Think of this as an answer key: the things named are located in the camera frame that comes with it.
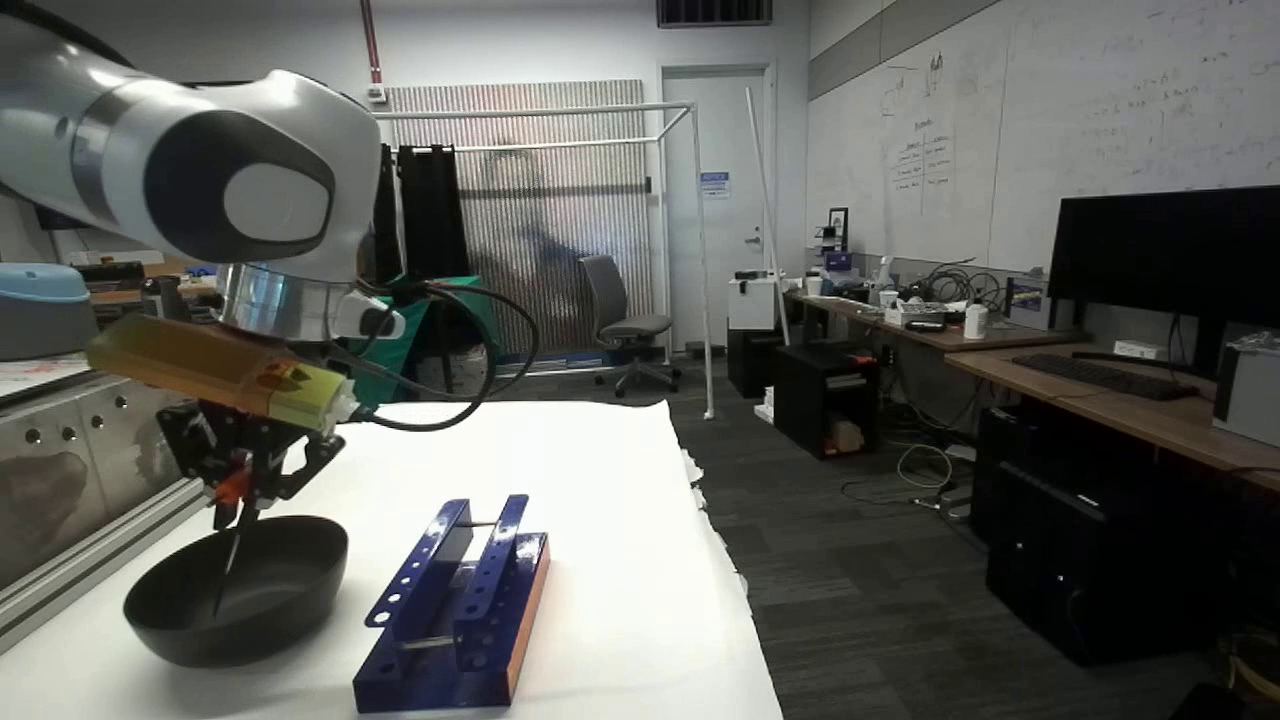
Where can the black keyboard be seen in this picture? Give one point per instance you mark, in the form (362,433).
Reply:
(1100,376)

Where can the black cabinet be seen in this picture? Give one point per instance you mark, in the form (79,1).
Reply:
(825,400)

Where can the wooden desk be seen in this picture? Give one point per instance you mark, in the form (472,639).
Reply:
(940,335)
(1130,410)

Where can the small white box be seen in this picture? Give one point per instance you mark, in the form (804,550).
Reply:
(1138,350)

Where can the whiteboard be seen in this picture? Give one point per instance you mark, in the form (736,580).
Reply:
(1050,130)

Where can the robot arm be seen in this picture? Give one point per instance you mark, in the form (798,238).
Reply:
(200,150)

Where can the black monitor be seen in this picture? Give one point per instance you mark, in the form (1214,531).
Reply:
(1160,250)

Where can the white door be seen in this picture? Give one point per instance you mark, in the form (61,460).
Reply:
(735,220)

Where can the black curtains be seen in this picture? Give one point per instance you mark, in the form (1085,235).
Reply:
(432,210)

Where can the black box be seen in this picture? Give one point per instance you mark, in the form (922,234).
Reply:
(752,362)

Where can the blue metal rack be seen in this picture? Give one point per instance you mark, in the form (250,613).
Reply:
(450,640)

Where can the red pipe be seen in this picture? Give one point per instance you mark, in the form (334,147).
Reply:
(371,45)

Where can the ceiling vent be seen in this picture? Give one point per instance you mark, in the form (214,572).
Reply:
(714,12)

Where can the grey device with blue lid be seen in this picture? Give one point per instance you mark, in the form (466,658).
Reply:
(45,310)

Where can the white cup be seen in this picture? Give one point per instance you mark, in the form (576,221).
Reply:
(975,322)

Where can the black picture frame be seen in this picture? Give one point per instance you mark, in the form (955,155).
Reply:
(838,228)

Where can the black bowl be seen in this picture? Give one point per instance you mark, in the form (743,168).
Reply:
(250,600)

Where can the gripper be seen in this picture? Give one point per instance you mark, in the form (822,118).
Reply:
(262,430)

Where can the grey office chair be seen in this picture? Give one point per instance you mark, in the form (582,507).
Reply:
(625,325)

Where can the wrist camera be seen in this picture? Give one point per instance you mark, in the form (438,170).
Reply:
(200,368)

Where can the white paper table cover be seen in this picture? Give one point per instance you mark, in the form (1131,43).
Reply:
(600,520)

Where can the grey computer box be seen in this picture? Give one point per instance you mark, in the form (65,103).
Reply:
(1250,392)

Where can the corrugated translucent panel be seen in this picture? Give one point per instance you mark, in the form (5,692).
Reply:
(560,200)

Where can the black computer tower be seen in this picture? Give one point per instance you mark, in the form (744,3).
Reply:
(1090,560)

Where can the green cloth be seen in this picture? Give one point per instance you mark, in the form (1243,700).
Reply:
(462,330)

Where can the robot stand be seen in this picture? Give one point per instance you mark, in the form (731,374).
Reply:
(90,450)

